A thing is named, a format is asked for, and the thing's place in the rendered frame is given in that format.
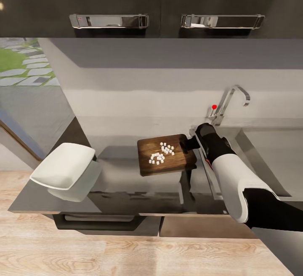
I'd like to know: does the bowl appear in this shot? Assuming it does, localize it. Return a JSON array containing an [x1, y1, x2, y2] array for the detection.
[[30, 143, 96, 190]]

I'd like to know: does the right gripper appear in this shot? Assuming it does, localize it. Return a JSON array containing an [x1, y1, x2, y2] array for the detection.
[[184, 137, 200, 151]]

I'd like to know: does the cutting board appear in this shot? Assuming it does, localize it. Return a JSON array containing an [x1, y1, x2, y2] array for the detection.
[[137, 134, 197, 172]]

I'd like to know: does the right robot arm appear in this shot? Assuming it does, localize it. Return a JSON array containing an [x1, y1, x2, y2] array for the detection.
[[184, 123, 303, 276]]

